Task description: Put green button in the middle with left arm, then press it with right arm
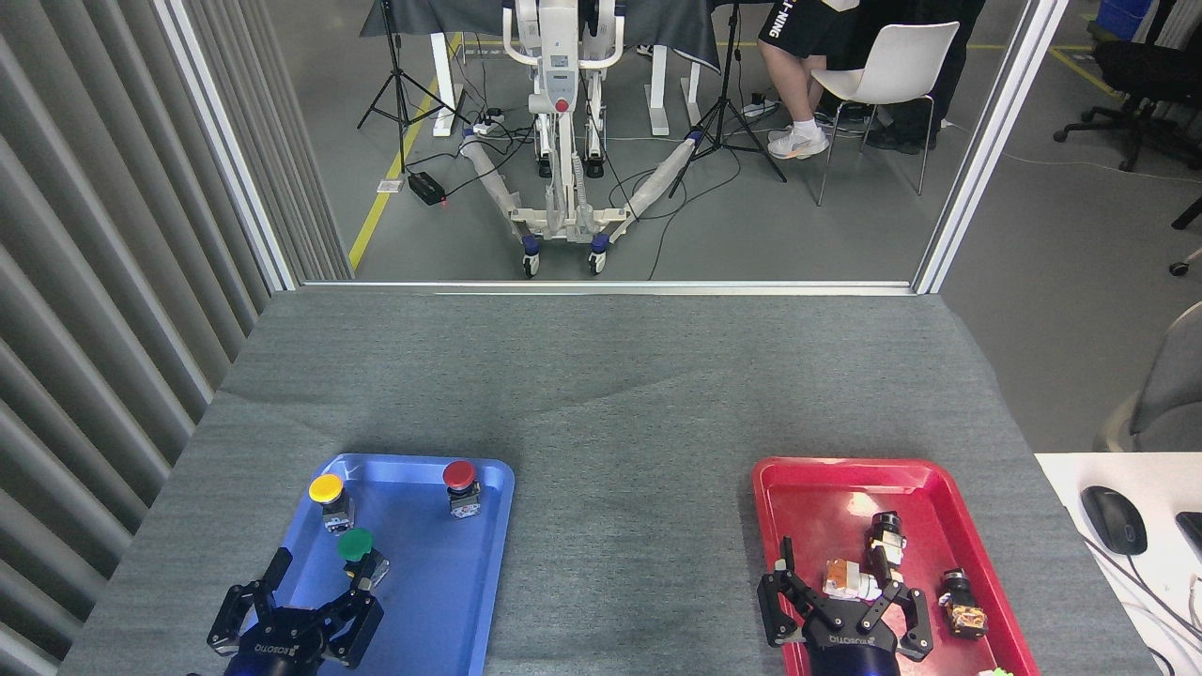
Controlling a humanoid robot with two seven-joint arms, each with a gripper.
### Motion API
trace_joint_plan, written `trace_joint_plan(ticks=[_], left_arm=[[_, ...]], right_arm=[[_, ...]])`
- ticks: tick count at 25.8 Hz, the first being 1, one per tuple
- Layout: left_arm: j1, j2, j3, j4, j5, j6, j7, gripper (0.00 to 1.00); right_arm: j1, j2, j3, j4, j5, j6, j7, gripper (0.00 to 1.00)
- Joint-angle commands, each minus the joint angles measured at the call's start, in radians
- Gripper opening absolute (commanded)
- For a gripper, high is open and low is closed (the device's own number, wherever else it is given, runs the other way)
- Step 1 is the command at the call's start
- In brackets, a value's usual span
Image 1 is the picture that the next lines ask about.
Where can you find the white desk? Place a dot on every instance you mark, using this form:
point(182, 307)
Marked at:
point(1164, 479)

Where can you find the person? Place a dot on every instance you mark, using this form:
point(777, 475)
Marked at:
point(793, 38)
point(925, 11)

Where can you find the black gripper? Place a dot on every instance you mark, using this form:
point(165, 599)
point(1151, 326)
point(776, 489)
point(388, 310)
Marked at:
point(850, 652)
point(282, 643)

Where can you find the blue plastic tray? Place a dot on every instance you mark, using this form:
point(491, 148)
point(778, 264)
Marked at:
point(423, 601)

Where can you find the green push button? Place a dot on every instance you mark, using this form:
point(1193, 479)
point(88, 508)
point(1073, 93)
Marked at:
point(355, 544)

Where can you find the black and orange switch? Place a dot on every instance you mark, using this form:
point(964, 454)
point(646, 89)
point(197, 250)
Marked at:
point(963, 610)

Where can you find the black and white switch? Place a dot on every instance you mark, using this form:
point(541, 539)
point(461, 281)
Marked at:
point(886, 540)

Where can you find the black office chair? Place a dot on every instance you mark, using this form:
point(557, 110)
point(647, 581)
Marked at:
point(1141, 66)

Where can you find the orange and white switch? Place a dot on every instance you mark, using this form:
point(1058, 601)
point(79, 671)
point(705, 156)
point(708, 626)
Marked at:
point(845, 577)

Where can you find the black computer mouse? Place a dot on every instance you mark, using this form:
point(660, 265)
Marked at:
point(1113, 521)

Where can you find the white power strip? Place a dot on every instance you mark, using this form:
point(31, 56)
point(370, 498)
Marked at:
point(759, 107)
point(486, 120)

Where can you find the white stand on wheels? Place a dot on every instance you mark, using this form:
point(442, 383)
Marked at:
point(561, 75)

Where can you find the blue bin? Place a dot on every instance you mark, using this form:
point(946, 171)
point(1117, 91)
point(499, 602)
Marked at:
point(1122, 14)

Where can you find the silver horizontal rail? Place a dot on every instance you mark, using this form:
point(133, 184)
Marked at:
point(610, 286)

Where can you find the dark cloth covered table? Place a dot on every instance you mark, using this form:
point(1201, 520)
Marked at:
point(470, 19)

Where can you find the black tripod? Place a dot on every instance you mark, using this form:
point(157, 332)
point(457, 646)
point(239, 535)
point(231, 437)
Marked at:
point(721, 113)
point(401, 94)

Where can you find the grey corrugated panel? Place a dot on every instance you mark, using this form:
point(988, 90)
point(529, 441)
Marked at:
point(84, 282)
point(282, 141)

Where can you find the silver post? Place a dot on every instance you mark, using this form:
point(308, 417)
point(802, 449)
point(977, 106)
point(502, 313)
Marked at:
point(225, 150)
point(986, 150)

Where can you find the yellow push button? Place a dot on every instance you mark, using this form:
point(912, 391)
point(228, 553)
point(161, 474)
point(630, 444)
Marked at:
point(326, 487)

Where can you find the red push button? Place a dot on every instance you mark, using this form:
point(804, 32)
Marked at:
point(458, 474)

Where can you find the red plastic tray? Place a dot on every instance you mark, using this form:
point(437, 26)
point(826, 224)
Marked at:
point(817, 507)

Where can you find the grey chair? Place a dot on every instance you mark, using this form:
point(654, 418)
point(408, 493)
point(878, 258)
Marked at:
point(1174, 385)

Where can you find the grey table cloth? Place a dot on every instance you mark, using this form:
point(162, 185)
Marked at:
point(610, 422)

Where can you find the white plastic chair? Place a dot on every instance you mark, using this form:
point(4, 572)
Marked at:
point(892, 66)

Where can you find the black chair base with caster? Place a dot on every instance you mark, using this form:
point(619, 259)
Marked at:
point(1188, 214)

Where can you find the black flat device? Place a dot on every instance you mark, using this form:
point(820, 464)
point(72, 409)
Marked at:
point(1193, 530)

